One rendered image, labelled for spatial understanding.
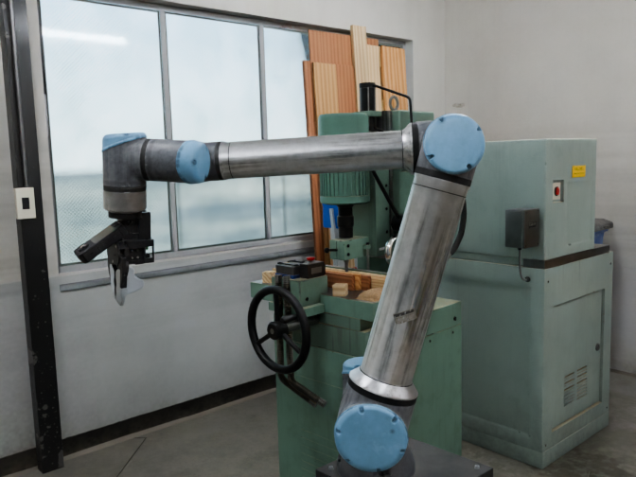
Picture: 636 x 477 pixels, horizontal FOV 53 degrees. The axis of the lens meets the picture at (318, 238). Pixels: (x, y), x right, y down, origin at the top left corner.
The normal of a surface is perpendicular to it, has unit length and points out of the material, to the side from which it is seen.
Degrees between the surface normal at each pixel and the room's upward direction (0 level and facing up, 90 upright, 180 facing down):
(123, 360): 90
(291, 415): 90
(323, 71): 86
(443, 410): 90
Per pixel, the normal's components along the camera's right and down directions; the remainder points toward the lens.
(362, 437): -0.14, 0.18
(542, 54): -0.74, 0.10
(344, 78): 0.67, 0.02
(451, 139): -0.08, -0.03
